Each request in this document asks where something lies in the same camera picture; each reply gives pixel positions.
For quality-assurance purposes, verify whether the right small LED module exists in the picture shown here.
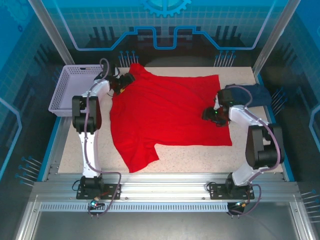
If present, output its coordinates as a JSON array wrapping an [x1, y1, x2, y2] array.
[[231, 200, 251, 210]]

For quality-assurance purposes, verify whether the navy blue folded cloth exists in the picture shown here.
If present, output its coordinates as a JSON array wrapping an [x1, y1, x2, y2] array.
[[224, 83, 273, 108]]

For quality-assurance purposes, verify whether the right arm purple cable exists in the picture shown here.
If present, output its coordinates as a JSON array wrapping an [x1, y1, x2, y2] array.
[[224, 84, 282, 218]]

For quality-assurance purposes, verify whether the black mounting plate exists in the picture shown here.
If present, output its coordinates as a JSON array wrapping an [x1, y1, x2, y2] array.
[[209, 182, 255, 201], [76, 183, 123, 201]]

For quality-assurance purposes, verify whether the left aluminium frame post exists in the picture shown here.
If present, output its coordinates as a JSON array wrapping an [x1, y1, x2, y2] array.
[[27, 0, 75, 66]]

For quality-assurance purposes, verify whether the small led module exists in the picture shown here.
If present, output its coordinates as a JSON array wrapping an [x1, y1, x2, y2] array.
[[231, 200, 251, 210], [89, 197, 106, 210]]

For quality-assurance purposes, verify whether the lavender plastic basket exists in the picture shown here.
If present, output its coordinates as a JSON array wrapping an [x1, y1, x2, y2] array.
[[48, 64, 105, 118]]

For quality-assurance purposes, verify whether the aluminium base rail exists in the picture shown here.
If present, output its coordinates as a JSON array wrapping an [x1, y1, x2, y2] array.
[[32, 172, 300, 202]]

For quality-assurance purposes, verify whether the aluminium frame post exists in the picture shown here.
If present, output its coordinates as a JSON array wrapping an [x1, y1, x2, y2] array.
[[251, 0, 302, 75], [27, 0, 75, 66]]

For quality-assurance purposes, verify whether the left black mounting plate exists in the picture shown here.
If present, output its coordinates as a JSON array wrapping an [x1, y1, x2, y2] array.
[[76, 183, 123, 201]]

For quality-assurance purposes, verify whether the right aluminium frame post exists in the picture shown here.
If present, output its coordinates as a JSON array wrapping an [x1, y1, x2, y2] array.
[[251, 0, 302, 75]]

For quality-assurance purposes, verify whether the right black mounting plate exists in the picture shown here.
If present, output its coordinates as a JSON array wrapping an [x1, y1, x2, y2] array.
[[209, 182, 255, 201]]

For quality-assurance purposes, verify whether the red t-shirt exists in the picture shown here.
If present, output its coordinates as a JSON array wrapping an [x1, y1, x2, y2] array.
[[109, 63, 233, 174]]

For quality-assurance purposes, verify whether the aluminium side frame rail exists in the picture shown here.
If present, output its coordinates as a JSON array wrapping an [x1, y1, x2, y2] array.
[[13, 194, 42, 240], [287, 199, 317, 240]]

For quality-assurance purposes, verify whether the slotted grey cable duct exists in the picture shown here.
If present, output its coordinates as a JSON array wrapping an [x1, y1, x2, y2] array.
[[39, 202, 230, 213]]

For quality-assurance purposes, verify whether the left small LED module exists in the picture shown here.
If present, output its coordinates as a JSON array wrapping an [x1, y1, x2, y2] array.
[[89, 197, 106, 210]]

